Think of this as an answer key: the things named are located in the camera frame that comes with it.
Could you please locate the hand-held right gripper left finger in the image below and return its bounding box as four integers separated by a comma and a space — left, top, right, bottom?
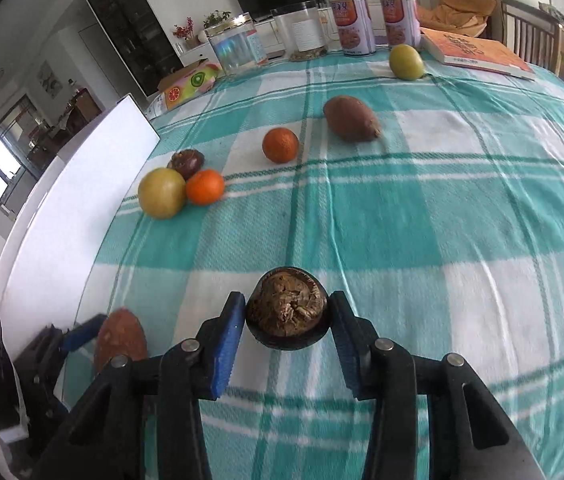
34, 291, 246, 480

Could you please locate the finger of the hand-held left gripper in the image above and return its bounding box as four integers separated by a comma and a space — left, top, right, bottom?
14, 314, 109, 436

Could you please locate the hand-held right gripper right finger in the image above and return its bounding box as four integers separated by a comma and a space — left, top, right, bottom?
329, 290, 545, 480

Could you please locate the brown oval sapodilla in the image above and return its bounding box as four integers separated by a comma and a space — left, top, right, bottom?
323, 95, 383, 143
93, 309, 149, 373

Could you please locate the wrinkled dark passion fruit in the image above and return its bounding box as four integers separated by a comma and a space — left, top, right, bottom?
246, 266, 333, 351

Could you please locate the orange tangerine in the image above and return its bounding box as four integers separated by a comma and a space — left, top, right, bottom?
262, 127, 301, 164
185, 169, 225, 206

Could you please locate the yellow passion fruit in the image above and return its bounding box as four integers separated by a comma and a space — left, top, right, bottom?
137, 168, 187, 220
389, 43, 425, 81

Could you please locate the white board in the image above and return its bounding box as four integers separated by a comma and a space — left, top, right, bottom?
0, 93, 161, 361

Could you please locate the teal plaid tablecloth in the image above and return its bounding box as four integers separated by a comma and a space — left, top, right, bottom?
62, 49, 564, 480

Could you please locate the purple passion fruit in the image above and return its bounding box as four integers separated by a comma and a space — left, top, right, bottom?
167, 148, 205, 181

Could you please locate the fruit print tissue box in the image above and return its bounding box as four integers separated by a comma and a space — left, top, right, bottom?
157, 58, 221, 111

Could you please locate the glass jar with gold lid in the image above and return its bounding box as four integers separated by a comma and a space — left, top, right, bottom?
205, 12, 269, 77

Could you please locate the dark glass cabinet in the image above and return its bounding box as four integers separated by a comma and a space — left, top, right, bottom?
82, 0, 183, 97

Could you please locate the clear plastic jar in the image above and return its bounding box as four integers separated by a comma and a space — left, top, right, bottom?
270, 0, 329, 62

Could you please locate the red flower arrangement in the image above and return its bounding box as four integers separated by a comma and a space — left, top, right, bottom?
172, 16, 199, 45

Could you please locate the white and red can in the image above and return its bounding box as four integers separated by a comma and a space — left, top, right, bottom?
328, 0, 376, 57
379, 0, 422, 51

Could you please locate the orange book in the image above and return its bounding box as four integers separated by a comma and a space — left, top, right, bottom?
419, 27, 537, 81

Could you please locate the small green potted plant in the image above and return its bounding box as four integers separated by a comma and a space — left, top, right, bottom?
203, 9, 233, 29

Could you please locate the orange beanbag cushion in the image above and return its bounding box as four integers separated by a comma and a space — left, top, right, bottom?
416, 0, 498, 39

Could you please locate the wooden chair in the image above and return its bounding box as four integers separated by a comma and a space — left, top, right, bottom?
498, 0, 563, 77

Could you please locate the wall picture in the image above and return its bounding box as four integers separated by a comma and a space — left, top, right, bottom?
36, 60, 61, 97

